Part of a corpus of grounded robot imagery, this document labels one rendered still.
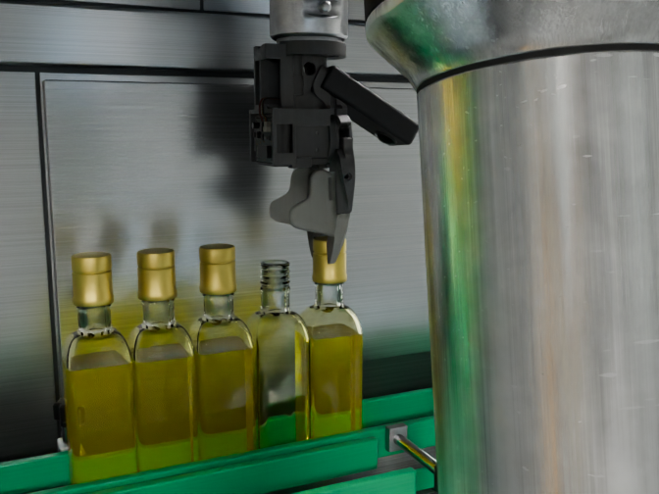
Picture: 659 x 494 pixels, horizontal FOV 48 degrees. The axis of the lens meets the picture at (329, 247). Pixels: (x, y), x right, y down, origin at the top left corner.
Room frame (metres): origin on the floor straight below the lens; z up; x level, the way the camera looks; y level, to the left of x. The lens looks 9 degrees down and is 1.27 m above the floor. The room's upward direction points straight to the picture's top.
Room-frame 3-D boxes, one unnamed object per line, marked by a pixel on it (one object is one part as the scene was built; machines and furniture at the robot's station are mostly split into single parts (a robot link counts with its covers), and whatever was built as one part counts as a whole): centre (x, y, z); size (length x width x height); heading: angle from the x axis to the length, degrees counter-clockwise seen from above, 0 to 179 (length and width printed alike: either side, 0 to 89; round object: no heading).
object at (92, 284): (0.64, 0.21, 1.14); 0.04 x 0.04 x 0.04
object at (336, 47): (0.73, 0.03, 1.29); 0.09 x 0.08 x 0.12; 114
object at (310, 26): (0.73, 0.02, 1.37); 0.08 x 0.08 x 0.05
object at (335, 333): (0.74, 0.00, 0.99); 0.06 x 0.06 x 0.21; 24
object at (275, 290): (0.71, 0.05, 1.12); 0.03 x 0.03 x 0.05
